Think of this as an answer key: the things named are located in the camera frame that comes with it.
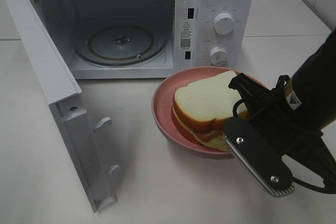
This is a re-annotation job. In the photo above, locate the white bread sandwich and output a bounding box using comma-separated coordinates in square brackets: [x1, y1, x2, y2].
[171, 71, 241, 152]

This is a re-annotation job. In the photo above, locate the white warning label sticker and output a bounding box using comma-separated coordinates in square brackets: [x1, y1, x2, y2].
[178, 19, 194, 51]

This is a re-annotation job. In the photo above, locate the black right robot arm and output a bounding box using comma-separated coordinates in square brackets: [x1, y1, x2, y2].
[223, 33, 335, 197]

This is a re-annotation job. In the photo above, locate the upper white power knob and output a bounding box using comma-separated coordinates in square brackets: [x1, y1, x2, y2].
[213, 10, 235, 35]

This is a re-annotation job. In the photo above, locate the glass microwave turntable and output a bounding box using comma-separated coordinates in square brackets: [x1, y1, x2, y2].
[74, 24, 167, 67]

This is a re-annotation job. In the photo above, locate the pink plate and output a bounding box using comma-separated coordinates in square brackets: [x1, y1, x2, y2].
[152, 67, 239, 159]

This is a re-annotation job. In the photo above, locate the white microwave oven body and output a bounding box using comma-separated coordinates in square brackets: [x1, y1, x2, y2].
[33, 0, 251, 79]

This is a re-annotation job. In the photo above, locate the lower white timer knob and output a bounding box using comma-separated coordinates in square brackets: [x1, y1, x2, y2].
[209, 47, 228, 67]

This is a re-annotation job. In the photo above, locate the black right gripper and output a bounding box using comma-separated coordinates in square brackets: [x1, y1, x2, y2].
[228, 73, 335, 190]

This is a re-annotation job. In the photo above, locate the white microwave door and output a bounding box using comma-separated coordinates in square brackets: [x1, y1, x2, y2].
[5, 0, 120, 212]

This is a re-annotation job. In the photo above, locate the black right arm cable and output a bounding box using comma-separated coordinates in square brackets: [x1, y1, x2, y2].
[232, 74, 336, 194]

